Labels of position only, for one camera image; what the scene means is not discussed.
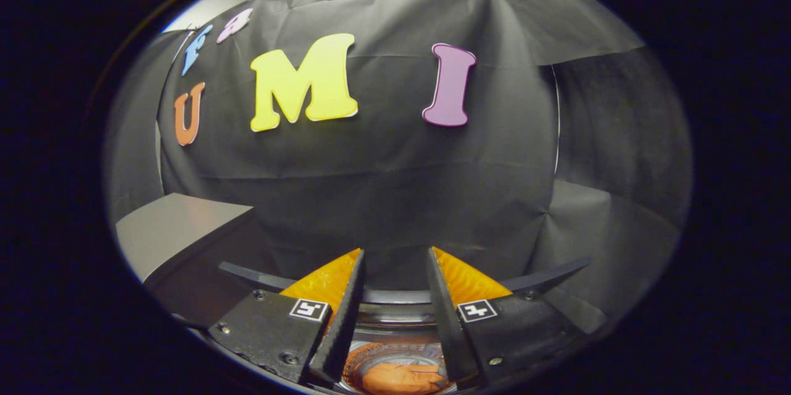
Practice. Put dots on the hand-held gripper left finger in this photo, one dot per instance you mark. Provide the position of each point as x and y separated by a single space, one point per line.
346 321

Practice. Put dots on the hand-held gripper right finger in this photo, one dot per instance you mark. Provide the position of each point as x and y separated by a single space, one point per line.
446 327

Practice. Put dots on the orange polo shirt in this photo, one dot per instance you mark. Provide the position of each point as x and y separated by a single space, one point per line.
401 378

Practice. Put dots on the dark washing machine lid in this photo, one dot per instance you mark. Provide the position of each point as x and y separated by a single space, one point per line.
544 276

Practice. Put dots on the grey cabinet with dark top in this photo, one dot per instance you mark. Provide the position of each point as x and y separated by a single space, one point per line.
173 228

